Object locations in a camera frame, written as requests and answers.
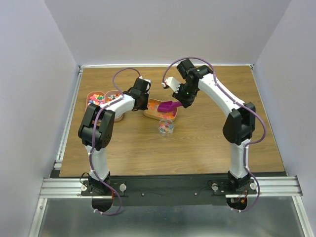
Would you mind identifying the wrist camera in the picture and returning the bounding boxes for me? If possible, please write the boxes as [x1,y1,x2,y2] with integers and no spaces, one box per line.
[144,79,151,93]
[161,77,181,93]

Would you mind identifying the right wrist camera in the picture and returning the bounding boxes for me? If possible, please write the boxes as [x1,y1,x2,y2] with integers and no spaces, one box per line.
[161,77,181,93]

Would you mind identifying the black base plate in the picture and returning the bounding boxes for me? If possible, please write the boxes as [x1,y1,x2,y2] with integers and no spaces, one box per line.
[81,173,257,210]

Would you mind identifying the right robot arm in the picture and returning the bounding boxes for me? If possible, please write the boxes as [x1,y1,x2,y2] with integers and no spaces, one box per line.
[165,59,255,194]

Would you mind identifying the magenta plastic scoop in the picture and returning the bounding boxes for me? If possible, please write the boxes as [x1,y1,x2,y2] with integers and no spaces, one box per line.
[157,101,183,113]

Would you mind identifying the pink tray of wrapped candies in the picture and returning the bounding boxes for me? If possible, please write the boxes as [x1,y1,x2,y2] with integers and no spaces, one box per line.
[86,91,107,107]

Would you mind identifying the orange tray of star candies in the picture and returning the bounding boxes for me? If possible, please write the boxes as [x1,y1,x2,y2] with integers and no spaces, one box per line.
[143,99,178,121]

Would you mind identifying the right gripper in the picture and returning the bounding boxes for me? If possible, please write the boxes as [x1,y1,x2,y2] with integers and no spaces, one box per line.
[171,82,196,108]

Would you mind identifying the aluminium frame rail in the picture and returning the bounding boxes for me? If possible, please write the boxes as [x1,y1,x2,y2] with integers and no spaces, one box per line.
[29,173,315,237]

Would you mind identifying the pink tray of lollipops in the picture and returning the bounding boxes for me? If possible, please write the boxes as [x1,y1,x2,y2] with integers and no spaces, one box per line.
[105,90,125,123]

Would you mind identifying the clear plastic cup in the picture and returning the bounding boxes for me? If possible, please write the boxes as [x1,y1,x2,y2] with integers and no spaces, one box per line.
[158,118,174,136]

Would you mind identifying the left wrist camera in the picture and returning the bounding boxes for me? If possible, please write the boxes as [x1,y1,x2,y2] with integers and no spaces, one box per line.
[144,79,151,93]

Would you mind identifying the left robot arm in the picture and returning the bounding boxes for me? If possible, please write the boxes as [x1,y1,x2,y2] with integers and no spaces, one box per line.
[78,77,151,195]

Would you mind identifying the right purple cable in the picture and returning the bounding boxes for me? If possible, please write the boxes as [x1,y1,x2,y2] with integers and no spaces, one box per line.
[162,57,267,213]

